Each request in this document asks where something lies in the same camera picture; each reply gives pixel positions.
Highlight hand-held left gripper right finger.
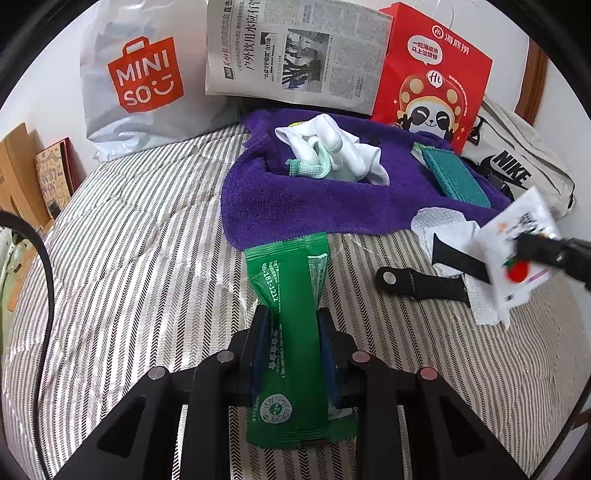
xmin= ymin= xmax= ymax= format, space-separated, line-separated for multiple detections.
xmin=316 ymin=308 xmax=529 ymax=480

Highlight light green pillow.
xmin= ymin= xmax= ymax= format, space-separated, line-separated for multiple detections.
xmin=0 ymin=228 xmax=33 ymax=296

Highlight black watch strap piece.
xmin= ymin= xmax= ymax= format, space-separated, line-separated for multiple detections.
xmin=431 ymin=232 xmax=491 ymax=283

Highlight white tomato print packet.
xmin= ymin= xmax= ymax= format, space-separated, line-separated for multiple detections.
xmin=475 ymin=187 xmax=561 ymax=305

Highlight light wooden furniture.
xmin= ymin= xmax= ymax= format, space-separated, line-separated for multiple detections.
xmin=0 ymin=122 xmax=51 ymax=232

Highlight folded newspaper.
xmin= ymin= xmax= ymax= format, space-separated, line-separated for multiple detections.
xmin=205 ymin=0 xmax=393 ymax=116

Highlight green sachet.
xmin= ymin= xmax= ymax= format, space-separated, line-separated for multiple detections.
xmin=244 ymin=232 xmax=358 ymax=450

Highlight purple towel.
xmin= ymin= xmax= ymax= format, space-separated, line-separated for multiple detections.
xmin=221 ymin=108 xmax=513 ymax=252

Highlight black watch strap with stud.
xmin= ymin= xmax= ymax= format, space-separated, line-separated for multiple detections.
xmin=375 ymin=267 xmax=472 ymax=308

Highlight white paper towel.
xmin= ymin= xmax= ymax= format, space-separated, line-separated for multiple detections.
xmin=411 ymin=207 xmax=511 ymax=329

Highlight white waist bag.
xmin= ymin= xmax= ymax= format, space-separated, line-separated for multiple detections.
xmin=462 ymin=95 xmax=578 ymax=220

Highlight white gloves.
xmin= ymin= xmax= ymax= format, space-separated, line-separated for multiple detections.
xmin=274 ymin=115 xmax=391 ymax=188

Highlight mint green cloth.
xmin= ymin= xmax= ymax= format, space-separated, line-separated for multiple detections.
xmin=285 ymin=138 xmax=334 ymax=180

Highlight black cable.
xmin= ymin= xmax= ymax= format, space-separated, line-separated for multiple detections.
xmin=0 ymin=211 xmax=56 ymax=480

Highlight white plastic shopping bag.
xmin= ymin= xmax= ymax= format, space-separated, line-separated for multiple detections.
xmin=79 ymin=0 xmax=241 ymax=162

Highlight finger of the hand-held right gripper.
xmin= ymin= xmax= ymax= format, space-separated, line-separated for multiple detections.
xmin=515 ymin=232 xmax=591 ymax=292

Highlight teal ribbed cloth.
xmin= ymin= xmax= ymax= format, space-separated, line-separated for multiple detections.
xmin=422 ymin=145 xmax=492 ymax=208

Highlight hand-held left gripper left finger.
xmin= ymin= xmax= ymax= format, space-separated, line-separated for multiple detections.
xmin=51 ymin=307 xmax=278 ymax=480

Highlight red paper bag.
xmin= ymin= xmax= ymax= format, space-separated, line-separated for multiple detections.
xmin=370 ymin=0 xmax=493 ymax=155

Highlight patterned box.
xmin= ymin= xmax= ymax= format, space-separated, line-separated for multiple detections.
xmin=34 ymin=137 xmax=84 ymax=220

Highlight brown wooden headboard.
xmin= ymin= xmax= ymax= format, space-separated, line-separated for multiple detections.
xmin=515 ymin=44 xmax=550 ymax=127

